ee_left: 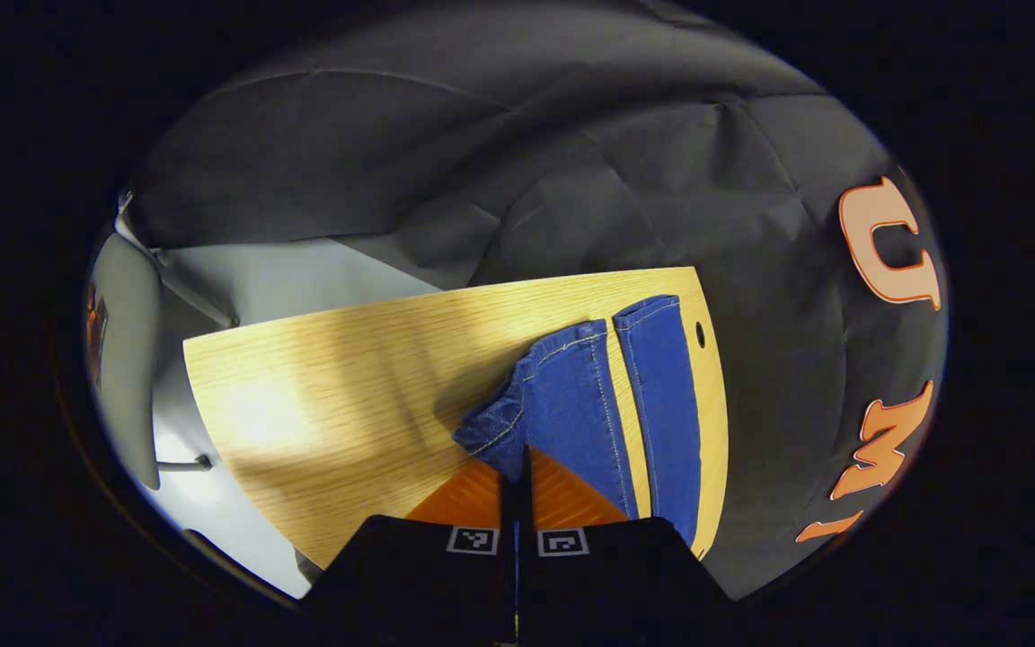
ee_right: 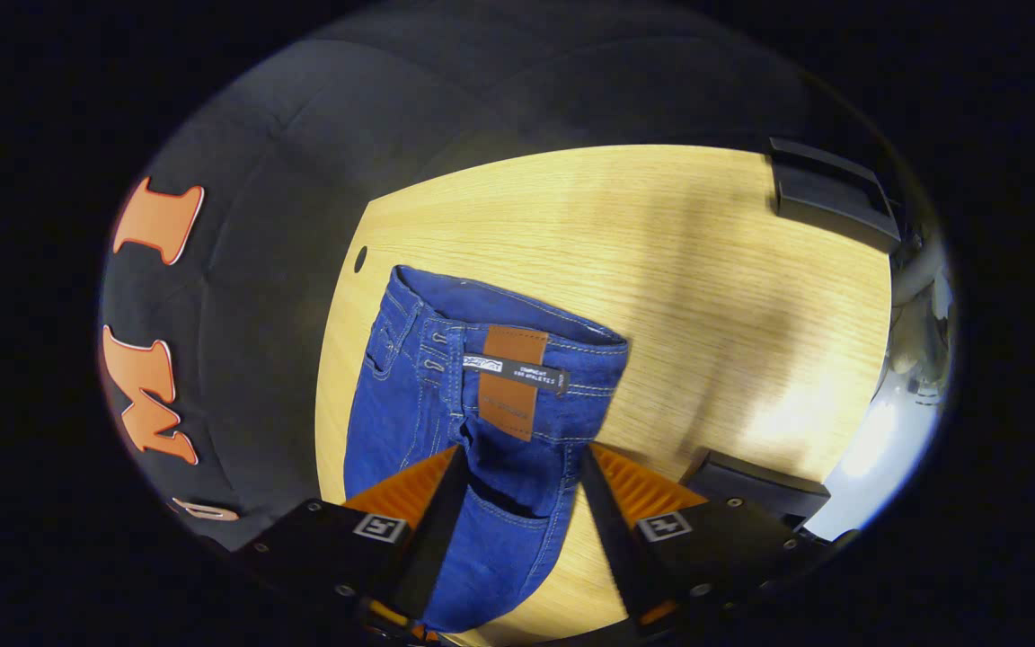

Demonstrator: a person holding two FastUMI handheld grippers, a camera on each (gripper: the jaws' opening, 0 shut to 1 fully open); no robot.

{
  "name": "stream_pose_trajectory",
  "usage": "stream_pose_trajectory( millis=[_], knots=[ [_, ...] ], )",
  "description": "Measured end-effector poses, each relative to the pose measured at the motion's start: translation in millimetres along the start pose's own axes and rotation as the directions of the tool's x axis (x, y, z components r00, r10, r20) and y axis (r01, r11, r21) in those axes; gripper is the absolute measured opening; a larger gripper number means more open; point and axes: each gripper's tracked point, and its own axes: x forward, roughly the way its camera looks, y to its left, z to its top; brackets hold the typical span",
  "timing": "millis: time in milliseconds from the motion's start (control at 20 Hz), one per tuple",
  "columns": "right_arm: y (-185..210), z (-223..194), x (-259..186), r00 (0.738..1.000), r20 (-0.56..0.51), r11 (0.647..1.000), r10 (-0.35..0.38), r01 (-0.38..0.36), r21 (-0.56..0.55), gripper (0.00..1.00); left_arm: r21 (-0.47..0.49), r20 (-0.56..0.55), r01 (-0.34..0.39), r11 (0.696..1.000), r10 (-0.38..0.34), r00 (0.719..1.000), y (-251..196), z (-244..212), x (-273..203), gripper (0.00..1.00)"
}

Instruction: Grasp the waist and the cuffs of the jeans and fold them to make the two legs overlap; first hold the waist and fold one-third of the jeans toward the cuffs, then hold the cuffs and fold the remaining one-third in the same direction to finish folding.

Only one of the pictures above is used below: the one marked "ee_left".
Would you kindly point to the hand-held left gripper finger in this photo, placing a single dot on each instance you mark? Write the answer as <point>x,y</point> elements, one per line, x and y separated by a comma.
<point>508,539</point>
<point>526,539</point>

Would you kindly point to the black backdrop cloth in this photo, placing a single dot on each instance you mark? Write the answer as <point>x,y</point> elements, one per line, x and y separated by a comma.
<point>571,162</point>

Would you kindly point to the white metal pole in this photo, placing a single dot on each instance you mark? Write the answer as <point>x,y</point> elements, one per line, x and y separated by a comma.
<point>194,292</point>

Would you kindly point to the blue denim jeans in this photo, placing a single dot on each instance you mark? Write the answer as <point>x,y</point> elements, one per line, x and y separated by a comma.
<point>571,404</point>

